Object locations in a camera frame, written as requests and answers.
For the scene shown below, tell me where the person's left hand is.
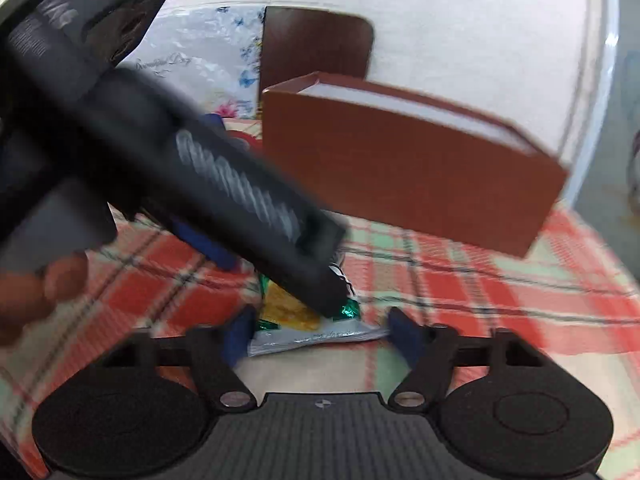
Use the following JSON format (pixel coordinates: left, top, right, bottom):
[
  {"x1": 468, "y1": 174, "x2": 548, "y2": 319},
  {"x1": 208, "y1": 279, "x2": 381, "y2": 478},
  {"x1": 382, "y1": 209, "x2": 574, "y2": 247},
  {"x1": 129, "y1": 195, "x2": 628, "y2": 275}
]
[{"x1": 0, "y1": 252, "x2": 92, "y2": 347}]

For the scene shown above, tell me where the green yellow snack packet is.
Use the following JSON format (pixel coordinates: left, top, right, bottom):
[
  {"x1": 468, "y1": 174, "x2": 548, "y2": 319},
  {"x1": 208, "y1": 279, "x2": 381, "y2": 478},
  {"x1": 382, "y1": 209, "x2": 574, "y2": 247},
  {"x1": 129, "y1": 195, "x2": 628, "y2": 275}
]
[{"x1": 248, "y1": 259, "x2": 392, "y2": 358}]

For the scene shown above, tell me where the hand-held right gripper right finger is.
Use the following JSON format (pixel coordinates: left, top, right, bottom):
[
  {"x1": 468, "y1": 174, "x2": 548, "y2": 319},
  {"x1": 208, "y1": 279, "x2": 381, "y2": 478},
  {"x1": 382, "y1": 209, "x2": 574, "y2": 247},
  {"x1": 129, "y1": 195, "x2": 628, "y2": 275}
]
[{"x1": 387, "y1": 306, "x2": 548, "y2": 412}]

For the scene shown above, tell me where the white pipe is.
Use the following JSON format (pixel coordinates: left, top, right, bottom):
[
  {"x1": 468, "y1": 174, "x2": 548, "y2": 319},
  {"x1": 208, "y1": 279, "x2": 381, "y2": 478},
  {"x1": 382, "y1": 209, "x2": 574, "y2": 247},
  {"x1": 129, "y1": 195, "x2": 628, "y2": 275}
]
[{"x1": 560, "y1": 0, "x2": 621, "y2": 201}]

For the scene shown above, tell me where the white floral pillow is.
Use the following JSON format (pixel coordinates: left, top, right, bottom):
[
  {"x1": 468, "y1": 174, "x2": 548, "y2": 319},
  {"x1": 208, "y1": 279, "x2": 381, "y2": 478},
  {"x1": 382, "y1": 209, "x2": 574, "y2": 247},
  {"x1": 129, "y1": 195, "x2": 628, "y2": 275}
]
[{"x1": 125, "y1": 4, "x2": 267, "y2": 122}]

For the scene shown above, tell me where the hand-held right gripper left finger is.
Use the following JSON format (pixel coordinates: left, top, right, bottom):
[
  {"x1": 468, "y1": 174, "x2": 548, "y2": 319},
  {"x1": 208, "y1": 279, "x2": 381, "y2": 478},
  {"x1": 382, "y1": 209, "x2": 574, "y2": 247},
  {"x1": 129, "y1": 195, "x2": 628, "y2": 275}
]
[{"x1": 100, "y1": 305, "x2": 257, "y2": 413}]

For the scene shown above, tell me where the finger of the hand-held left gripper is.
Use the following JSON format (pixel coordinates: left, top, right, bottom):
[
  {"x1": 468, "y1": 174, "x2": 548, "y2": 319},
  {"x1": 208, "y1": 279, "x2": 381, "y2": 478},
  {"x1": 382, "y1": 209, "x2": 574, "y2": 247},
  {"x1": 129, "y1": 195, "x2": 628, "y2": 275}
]
[
  {"x1": 167, "y1": 212, "x2": 239, "y2": 271},
  {"x1": 165, "y1": 110, "x2": 349, "y2": 319}
]

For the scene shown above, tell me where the brown cardboard box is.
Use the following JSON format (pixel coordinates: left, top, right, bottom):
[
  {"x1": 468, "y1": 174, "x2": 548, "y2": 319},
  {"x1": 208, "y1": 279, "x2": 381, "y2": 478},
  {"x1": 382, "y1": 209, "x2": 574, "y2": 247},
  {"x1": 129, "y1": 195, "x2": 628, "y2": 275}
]
[{"x1": 261, "y1": 72, "x2": 570, "y2": 259}]

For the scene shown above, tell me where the dark brown wooden headboard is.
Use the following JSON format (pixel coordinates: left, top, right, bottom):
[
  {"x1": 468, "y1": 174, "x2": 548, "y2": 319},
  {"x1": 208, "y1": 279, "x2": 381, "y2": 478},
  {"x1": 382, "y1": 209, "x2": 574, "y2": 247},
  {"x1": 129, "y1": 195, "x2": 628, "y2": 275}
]
[{"x1": 260, "y1": 6, "x2": 377, "y2": 107}]

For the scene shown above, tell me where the red green plaid blanket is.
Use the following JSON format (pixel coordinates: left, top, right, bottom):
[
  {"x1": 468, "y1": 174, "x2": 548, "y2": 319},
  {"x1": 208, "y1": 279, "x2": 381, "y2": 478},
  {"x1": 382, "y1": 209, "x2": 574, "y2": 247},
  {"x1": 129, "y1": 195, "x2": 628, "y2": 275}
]
[{"x1": 0, "y1": 112, "x2": 640, "y2": 480}]

